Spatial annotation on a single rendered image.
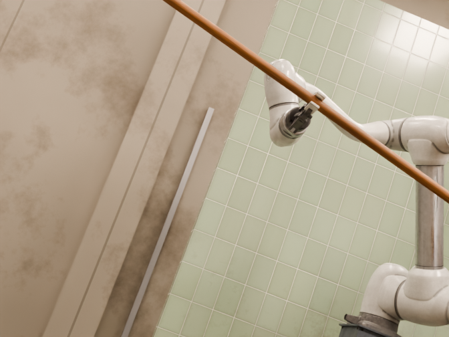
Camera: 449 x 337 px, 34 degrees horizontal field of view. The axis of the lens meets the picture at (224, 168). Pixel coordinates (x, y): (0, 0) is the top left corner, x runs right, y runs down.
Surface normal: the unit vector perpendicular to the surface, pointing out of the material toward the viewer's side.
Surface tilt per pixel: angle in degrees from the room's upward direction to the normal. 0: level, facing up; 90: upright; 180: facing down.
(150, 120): 90
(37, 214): 90
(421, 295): 111
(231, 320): 90
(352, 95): 90
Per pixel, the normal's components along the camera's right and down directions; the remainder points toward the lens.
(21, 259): 0.17, -0.20
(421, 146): -0.74, 0.11
